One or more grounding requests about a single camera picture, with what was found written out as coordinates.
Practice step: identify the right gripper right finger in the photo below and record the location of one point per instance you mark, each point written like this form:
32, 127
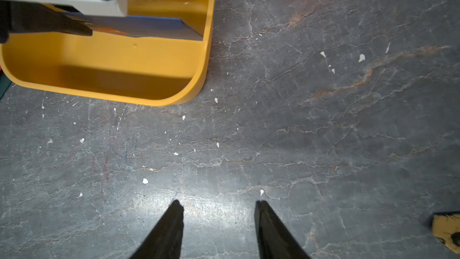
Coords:
274, 239

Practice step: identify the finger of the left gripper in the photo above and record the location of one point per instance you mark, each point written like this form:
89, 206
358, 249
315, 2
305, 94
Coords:
25, 17

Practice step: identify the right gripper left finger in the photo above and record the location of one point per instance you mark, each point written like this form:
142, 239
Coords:
165, 239

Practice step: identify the yellow plastic storage box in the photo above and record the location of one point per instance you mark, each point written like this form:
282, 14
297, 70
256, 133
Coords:
148, 71

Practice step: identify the blue envelope red sticker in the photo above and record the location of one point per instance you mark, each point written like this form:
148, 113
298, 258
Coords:
138, 26

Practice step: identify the dark green envelope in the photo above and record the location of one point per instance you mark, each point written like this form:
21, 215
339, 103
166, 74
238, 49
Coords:
5, 83

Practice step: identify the yellow black patterned cloth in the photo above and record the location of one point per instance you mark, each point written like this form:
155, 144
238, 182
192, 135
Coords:
445, 226

